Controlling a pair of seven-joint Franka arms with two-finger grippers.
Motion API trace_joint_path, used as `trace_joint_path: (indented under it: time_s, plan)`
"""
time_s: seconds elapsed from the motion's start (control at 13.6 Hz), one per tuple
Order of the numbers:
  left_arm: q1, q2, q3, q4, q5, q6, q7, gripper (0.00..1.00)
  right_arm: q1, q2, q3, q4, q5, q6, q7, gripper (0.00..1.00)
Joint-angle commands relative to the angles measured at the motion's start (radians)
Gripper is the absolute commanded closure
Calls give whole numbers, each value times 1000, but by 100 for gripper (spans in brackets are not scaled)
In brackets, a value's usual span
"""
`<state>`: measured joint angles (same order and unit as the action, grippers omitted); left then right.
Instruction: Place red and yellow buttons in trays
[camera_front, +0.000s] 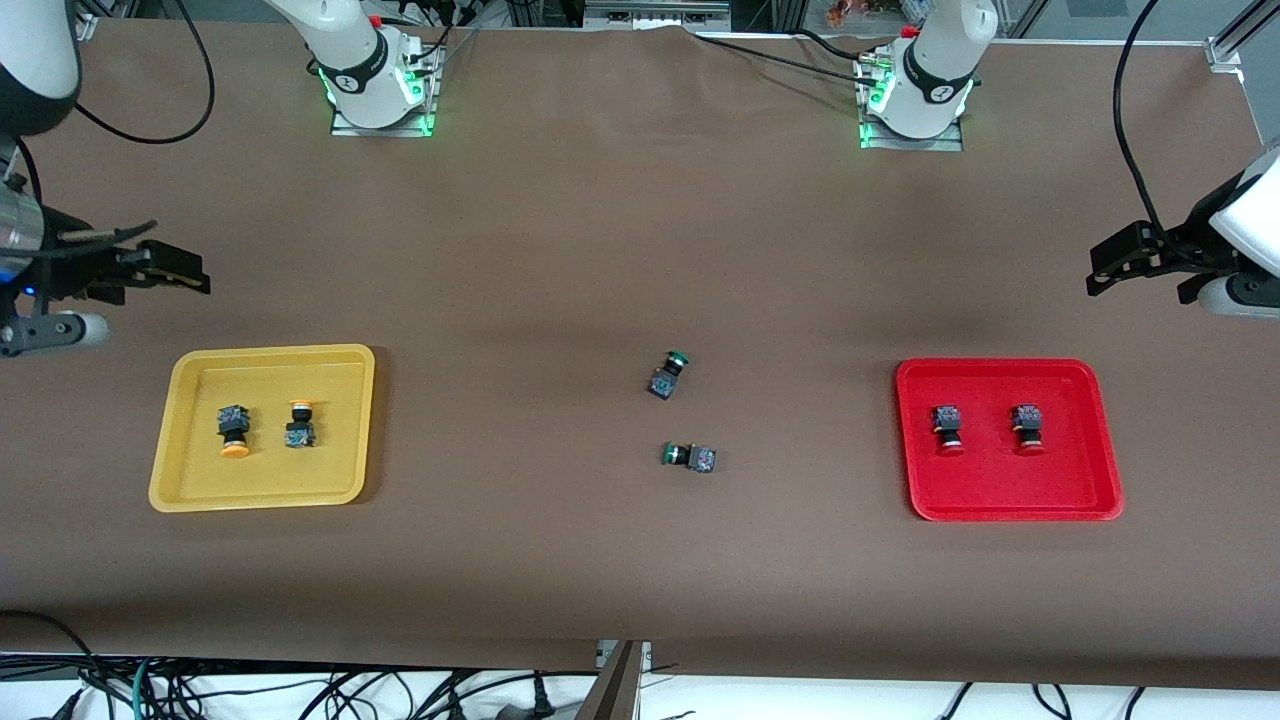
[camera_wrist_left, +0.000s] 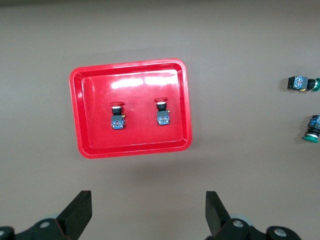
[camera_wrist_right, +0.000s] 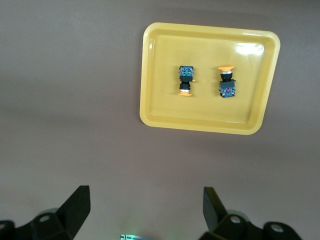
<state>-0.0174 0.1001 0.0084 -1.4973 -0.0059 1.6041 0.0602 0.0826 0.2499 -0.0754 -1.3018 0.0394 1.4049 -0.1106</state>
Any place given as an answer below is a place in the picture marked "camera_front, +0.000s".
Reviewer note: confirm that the aluminium frame bracket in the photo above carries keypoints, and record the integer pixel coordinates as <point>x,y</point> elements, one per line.
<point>1222,52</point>

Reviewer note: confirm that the black power plug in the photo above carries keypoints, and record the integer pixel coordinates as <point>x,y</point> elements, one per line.
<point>541,700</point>

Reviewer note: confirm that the yellow push button switch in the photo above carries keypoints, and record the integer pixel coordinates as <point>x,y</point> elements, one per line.
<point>298,436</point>
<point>234,420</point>

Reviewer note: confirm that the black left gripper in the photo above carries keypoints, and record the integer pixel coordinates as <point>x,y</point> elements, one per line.
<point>1171,250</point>

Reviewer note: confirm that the small metal bracket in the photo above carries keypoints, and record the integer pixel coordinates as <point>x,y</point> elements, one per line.
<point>604,652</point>

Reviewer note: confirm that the red plastic tray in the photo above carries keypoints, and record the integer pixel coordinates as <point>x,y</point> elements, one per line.
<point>990,480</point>

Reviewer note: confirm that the yellow plastic tray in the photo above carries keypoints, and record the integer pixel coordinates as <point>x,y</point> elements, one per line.
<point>330,470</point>

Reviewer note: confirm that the green push button switch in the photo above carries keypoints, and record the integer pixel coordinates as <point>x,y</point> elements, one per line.
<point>662,382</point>
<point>703,460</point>

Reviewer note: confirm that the brown table cover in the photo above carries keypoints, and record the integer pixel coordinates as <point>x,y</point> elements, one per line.
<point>640,560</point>

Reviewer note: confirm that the red push button switch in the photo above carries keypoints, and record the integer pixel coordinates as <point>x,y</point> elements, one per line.
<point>948,418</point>
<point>1027,418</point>

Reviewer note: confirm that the grey metal box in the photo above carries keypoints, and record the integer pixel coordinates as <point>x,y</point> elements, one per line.
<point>655,15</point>

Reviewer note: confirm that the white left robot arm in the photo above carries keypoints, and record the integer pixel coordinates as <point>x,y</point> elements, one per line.
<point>940,60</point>

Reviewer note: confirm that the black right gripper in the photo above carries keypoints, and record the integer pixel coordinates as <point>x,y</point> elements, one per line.
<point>72,272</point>

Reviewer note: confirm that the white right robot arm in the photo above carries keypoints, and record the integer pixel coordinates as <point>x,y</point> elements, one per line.
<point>350,50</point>

